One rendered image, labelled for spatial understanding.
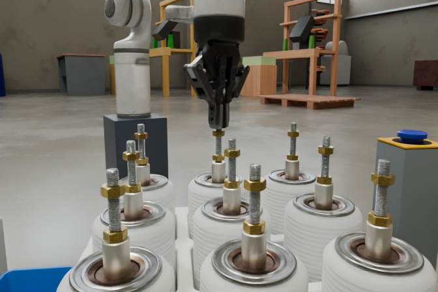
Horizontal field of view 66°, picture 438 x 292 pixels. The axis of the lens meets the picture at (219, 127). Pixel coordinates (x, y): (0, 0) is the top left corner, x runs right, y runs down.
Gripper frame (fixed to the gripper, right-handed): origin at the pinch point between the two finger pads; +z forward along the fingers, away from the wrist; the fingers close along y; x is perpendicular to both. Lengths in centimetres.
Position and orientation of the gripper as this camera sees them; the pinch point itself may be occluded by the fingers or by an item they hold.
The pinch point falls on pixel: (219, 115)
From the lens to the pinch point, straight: 51.8
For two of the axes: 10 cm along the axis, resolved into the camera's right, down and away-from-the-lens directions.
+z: 0.0, 9.9, 1.6
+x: -7.6, -1.0, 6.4
